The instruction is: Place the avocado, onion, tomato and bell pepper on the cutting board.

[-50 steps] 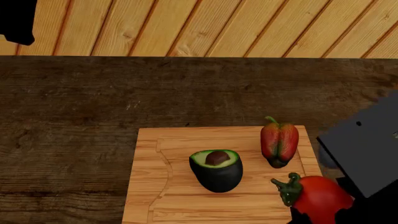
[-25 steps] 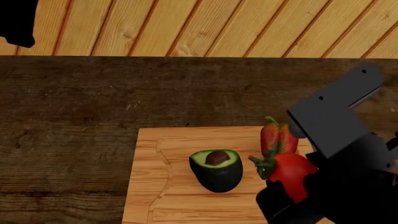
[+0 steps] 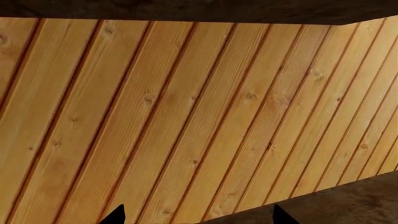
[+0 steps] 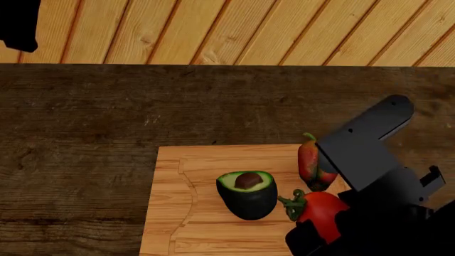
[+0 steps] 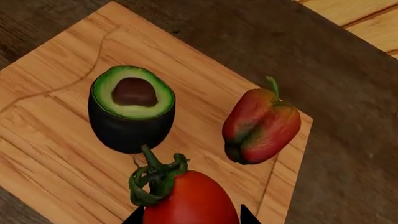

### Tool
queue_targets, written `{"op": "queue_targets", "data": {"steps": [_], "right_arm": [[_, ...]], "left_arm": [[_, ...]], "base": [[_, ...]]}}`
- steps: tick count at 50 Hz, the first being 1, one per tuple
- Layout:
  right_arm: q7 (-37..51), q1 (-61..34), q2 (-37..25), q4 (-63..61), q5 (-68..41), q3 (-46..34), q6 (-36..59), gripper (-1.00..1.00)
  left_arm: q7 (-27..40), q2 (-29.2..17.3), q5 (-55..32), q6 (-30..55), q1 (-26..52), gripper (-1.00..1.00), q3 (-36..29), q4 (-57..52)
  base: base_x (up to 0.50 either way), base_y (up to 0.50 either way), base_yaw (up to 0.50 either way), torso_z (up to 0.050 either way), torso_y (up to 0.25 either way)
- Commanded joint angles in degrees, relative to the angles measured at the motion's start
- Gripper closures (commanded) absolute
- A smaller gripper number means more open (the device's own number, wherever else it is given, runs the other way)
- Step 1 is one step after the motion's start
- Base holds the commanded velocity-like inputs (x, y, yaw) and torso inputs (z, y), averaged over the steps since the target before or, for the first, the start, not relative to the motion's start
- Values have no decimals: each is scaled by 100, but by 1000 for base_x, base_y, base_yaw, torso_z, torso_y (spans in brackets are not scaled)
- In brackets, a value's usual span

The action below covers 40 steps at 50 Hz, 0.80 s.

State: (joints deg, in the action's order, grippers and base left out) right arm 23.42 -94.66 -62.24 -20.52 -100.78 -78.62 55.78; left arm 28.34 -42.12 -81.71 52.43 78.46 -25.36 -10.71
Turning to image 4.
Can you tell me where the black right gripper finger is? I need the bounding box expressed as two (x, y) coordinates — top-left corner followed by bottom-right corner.
(284, 209), (353, 256)
(315, 94), (415, 192)

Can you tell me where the red tomato with green stem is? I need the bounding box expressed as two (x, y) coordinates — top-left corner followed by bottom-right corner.
(277, 188), (351, 245)

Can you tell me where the wooden cutting board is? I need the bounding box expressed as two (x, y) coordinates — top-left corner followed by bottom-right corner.
(139, 143), (353, 256)

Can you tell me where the red and green bell pepper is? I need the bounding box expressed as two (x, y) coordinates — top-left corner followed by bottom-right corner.
(297, 132), (338, 192)

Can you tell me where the halved avocado with pit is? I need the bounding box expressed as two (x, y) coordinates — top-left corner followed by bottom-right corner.
(215, 170), (279, 221)

